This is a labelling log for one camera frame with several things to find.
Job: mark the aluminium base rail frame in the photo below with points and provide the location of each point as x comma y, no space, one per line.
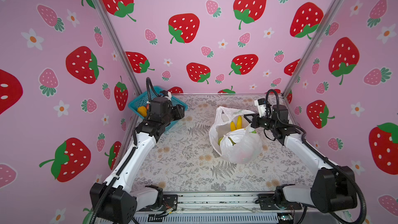
228,208

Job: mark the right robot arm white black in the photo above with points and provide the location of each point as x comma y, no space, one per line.
334,188

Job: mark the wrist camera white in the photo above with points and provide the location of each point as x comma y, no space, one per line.
166,94
261,105

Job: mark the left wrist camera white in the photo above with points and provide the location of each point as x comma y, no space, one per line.
166,94

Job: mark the teal plastic mesh basket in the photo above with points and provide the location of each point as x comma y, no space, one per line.
142,100

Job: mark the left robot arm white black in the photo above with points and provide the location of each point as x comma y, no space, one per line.
113,200

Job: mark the yellow fake lemon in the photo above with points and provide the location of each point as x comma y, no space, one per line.
142,110

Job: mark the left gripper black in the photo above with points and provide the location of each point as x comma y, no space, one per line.
177,113

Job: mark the white lemon print plastic bag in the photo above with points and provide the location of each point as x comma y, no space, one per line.
241,146

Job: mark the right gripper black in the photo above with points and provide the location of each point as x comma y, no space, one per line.
254,121

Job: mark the yellow fake banana bunch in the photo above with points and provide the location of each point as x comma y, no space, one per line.
236,125

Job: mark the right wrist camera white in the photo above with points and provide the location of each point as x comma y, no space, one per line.
261,105

